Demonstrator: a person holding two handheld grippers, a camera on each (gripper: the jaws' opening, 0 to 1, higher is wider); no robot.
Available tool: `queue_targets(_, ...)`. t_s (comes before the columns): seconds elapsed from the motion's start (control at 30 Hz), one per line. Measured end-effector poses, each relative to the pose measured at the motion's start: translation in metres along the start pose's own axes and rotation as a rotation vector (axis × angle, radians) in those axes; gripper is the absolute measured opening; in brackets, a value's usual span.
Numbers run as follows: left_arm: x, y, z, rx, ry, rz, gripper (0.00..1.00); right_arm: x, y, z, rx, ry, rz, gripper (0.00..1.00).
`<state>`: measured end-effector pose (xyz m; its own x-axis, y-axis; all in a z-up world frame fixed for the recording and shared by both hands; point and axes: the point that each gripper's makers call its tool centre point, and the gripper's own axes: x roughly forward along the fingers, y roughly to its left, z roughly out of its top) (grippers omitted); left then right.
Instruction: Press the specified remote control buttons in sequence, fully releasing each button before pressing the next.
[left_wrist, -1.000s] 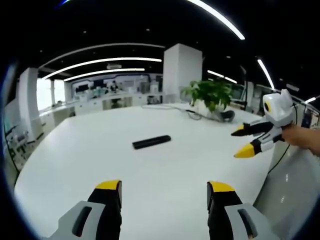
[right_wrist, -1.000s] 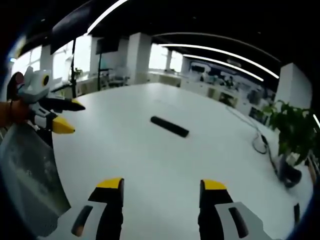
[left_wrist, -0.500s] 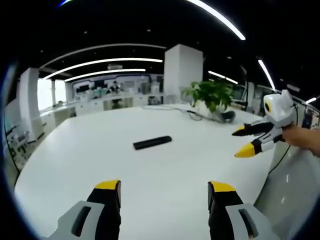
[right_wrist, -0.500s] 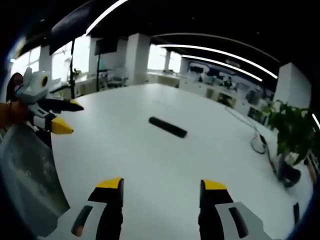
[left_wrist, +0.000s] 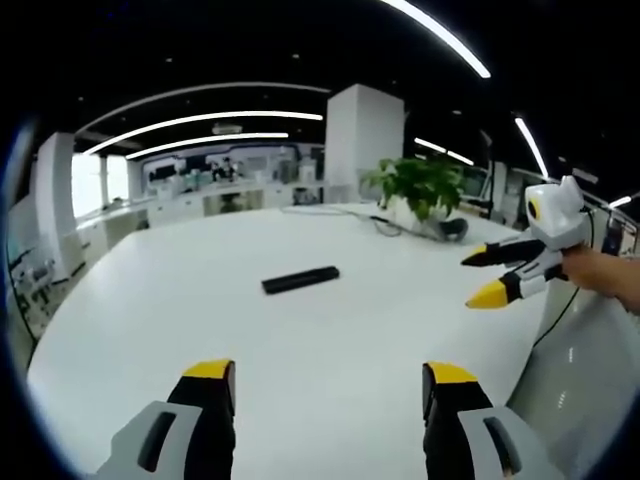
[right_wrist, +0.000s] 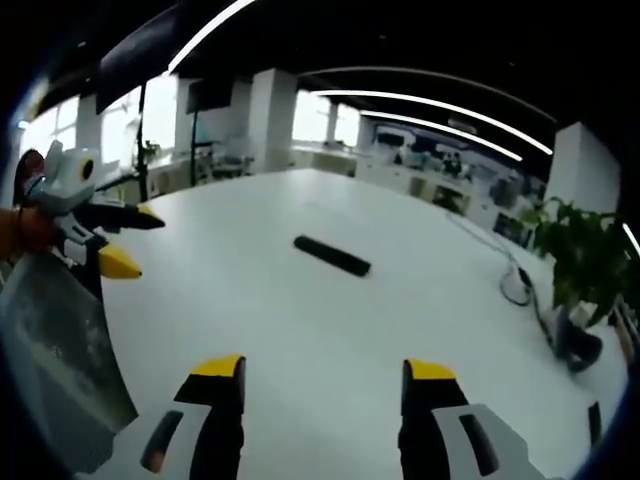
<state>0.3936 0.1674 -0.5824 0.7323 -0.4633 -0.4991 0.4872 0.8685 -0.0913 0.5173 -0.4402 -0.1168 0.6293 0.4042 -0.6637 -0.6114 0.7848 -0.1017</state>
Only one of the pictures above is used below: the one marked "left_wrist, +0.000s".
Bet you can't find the person's right hand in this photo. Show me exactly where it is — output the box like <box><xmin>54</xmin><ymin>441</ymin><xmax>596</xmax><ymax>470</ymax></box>
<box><xmin>562</xmin><ymin>245</ymin><xmax>640</xmax><ymax>315</ymax></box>

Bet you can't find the white office counter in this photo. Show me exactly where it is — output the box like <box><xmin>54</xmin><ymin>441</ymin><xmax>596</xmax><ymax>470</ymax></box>
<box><xmin>74</xmin><ymin>180</ymin><xmax>326</xmax><ymax>251</ymax></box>

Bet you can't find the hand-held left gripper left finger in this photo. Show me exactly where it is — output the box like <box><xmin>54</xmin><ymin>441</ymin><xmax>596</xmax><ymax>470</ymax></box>
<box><xmin>93</xmin><ymin>357</ymin><xmax>237</xmax><ymax>480</ymax></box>

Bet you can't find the black headset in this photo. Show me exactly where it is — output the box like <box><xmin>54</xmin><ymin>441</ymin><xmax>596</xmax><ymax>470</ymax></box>
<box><xmin>433</xmin><ymin>217</ymin><xmax>472</xmax><ymax>242</ymax></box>

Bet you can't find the black cable on table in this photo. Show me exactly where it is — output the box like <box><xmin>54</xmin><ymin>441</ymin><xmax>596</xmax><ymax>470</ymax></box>
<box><xmin>280</xmin><ymin>205</ymin><xmax>404</xmax><ymax>238</ymax></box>

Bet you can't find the black remote control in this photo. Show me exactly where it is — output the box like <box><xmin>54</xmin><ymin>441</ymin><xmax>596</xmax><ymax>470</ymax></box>
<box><xmin>260</xmin><ymin>265</ymin><xmax>341</xmax><ymax>296</ymax></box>

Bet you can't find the long ceiling light strip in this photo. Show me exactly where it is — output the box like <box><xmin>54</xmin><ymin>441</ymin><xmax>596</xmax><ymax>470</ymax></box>
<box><xmin>124</xmin><ymin>131</ymin><xmax>291</xmax><ymax>161</ymax></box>
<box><xmin>513</xmin><ymin>116</ymin><xmax>550</xmax><ymax>179</ymax></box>
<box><xmin>380</xmin><ymin>0</ymin><xmax>493</xmax><ymax>80</ymax></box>
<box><xmin>84</xmin><ymin>110</ymin><xmax>325</xmax><ymax>156</ymax></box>

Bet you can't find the white square pillar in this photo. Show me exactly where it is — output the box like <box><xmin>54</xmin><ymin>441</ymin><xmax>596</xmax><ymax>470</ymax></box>
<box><xmin>324</xmin><ymin>82</ymin><xmax>405</xmax><ymax>205</ymax></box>

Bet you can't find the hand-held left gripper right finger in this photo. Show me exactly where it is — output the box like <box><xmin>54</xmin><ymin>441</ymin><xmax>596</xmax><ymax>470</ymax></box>
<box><xmin>421</xmin><ymin>360</ymin><xmax>565</xmax><ymax>480</ymax></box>

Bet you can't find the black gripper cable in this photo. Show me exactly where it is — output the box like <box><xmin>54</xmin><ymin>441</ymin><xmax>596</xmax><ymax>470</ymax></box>
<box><xmin>531</xmin><ymin>207</ymin><xmax>597</xmax><ymax>348</ymax></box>

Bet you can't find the green potted plant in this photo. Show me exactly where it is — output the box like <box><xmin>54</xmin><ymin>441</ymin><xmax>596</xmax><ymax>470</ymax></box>
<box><xmin>360</xmin><ymin>156</ymin><xmax>470</xmax><ymax>234</ymax></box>

